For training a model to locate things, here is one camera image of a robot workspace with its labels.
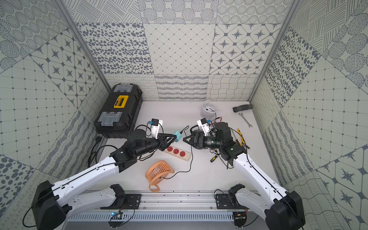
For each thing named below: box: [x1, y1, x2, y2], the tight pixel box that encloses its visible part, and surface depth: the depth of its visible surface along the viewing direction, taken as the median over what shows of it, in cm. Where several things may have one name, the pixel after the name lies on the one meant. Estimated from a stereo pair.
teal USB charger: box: [173, 130, 183, 143], surface depth 72 cm
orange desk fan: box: [145, 160, 175, 193], surface depth 75 cm
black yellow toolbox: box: [93, 83, 144, 139], surface depth 95 cm
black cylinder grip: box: [232, 103, 254, 113], surface depth 117 cm
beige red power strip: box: [163, 145, 191, 161], surface depth 91 cm
